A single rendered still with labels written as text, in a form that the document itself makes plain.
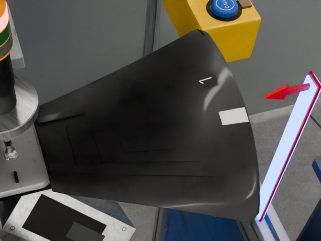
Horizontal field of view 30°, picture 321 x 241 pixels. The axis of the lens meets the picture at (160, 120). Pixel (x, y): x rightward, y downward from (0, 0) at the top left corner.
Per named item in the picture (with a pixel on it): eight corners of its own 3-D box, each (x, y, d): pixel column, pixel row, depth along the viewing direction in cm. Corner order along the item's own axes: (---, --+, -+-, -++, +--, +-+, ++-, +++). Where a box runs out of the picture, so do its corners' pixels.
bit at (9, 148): (3, 157, 60) (-5, 126, 56) (7, 148, 61) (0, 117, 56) (14, 159, 60) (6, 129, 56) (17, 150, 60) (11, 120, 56)
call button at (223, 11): (206, 5, 93) (208, -4, 92) (230, 0, 94) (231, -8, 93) (216, 22, 91) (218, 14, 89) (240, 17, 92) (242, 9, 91)
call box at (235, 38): (161, 10, 106) (166, -39, 97) (213, 0, 108) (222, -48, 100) (194, 76, 97) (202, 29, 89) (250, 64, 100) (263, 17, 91)
